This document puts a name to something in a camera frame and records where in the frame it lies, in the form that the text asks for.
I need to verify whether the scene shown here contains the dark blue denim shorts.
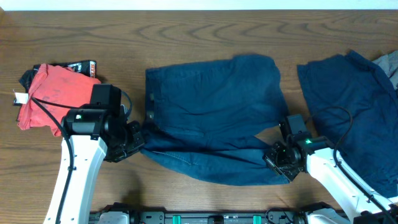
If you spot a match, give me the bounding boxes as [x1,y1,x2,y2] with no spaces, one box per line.
[142,54,289,186]

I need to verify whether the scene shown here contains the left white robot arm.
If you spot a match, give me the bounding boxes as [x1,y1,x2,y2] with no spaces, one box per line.
[44,105,145,223]

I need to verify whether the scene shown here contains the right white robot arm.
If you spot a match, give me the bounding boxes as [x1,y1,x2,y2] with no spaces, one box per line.
[263,135,397,223]

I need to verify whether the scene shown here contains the folded black printed garment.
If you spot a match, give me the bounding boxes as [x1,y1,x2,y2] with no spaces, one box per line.
[13,60,96,109]

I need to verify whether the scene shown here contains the folded red t-shirt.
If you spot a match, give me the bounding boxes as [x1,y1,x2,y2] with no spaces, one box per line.
[18,64,101,136]

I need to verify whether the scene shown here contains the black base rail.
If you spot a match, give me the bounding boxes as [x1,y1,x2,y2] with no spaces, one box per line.
[88,202,350,224]

